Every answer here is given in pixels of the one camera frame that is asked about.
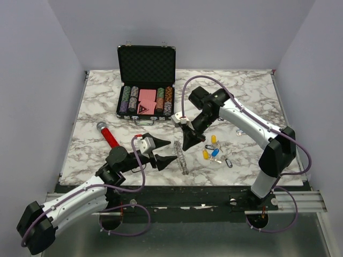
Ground lower yellow key tag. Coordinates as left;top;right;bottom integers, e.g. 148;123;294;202
203;149;210;160

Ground black mounting base rail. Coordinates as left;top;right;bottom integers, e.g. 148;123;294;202
96;186;310;228

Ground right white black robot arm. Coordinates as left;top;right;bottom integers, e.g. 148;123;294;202
176;87;296;210

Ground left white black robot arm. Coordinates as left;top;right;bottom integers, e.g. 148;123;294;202
17;133;177;255

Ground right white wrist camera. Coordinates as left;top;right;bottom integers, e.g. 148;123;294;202
171;111;190;127

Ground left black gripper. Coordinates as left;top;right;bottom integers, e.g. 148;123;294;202
120;133;178;173

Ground black key tag with key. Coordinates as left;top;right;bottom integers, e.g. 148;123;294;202
220;156;233;169

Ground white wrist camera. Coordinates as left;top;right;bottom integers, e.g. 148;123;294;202
171;111;190;127
138;137;156;155

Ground aluminium frame rail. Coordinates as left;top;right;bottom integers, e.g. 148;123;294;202
42;190;328;214

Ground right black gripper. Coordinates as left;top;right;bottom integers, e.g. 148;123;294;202
181;111;217;151

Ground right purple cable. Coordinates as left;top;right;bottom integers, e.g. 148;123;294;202
181;75;313;233

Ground black poker chip case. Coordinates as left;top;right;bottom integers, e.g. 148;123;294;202
116;43;176;125

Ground upper yellow key tag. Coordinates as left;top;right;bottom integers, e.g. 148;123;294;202
211;135;217;144

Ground blue key tag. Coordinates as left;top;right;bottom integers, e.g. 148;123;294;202
211;148;219;157
236;129;244;137

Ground pink playing card deck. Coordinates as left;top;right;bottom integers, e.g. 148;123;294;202
138;89;156;102

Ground yellow key tag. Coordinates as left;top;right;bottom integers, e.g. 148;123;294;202
211;135;217;144
203;149;210;160

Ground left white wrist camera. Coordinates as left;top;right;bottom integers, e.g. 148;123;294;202
138;137;156;155

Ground red toy microphone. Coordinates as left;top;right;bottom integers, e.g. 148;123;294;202
96;122;120;148

